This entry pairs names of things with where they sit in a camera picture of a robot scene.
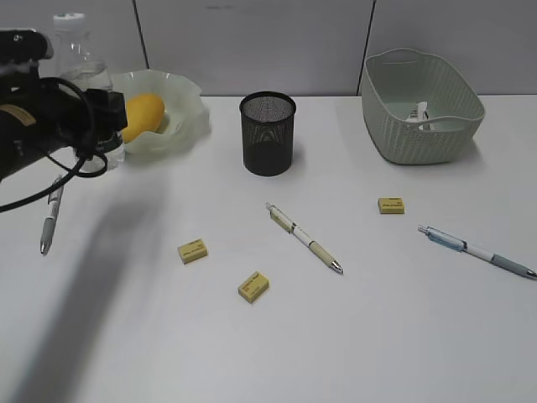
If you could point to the pale green wavy glass plate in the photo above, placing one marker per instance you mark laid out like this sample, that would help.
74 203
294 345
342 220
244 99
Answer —
186 119

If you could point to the yellow eraser front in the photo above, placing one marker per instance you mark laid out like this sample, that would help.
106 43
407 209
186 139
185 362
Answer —
253 287

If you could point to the yellow mango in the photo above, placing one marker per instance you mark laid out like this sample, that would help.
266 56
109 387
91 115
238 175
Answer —
145 112

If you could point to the yellow eraser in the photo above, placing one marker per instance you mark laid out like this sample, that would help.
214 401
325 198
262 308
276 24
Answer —
253 287
391 205
192 251

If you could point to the clear water bottle green label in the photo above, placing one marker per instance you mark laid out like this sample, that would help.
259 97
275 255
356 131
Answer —
77 63

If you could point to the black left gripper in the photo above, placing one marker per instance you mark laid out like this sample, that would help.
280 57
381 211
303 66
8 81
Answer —
39 116

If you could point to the yellow eraser left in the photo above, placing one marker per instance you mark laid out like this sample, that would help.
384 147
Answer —
192 251

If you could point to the black mesh pen holder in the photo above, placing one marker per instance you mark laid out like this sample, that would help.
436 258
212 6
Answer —
267 123

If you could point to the light green plastic basket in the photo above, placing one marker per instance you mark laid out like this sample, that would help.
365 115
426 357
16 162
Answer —
393 82

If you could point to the grey white pen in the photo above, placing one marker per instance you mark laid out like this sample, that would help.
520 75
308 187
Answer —
48 231

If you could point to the blue grey pen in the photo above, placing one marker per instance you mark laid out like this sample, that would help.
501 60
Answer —
462 246

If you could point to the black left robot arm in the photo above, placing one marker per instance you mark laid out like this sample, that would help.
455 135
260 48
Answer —
21 52

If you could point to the yellow eraser right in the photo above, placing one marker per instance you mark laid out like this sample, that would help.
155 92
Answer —
391 205

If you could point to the white waste paper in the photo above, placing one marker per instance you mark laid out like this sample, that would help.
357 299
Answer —
419 115

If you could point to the cream white pen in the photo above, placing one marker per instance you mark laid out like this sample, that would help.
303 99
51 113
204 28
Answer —
291 227

